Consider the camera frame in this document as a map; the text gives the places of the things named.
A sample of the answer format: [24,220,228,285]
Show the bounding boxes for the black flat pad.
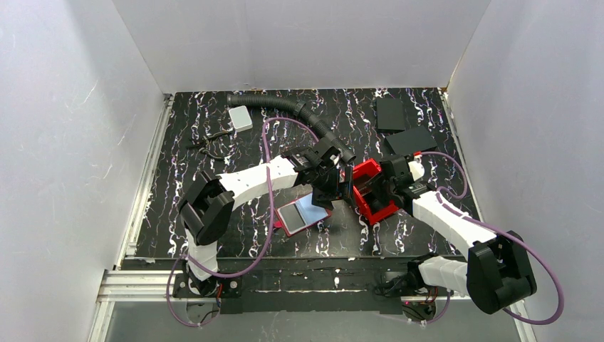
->
[375,98,407,133]
[385,127,437,156]

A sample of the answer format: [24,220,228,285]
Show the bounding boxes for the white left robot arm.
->
[177,138,355,281]

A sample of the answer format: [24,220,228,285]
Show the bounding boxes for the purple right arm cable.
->
[412,150,566,326]

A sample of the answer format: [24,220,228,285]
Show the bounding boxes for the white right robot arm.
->
[370,156,537,314]

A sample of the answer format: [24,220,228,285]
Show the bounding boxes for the black flat pad upper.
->
[375,98,407,133]

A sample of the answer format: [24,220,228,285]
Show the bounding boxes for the black pliers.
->
[186,130,234,161]

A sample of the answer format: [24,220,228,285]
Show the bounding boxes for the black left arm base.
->
[171,273,242,299]

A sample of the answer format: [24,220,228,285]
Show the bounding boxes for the small grey box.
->
[228,105,253,133]

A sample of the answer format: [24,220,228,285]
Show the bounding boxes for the black flat pad lower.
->
[385,127,437,156]

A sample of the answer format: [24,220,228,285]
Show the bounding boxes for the red plastic tray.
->
[352,159,400,224]

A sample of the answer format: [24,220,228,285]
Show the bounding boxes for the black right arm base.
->
[371,272,454,325]

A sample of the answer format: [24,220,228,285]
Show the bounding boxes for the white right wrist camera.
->
[407,160,425,181]

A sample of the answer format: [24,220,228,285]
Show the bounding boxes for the red card holder wallet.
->
[274,193,331,237]

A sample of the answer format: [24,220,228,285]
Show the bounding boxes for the black corrugated hose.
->
[226,93,356,164]

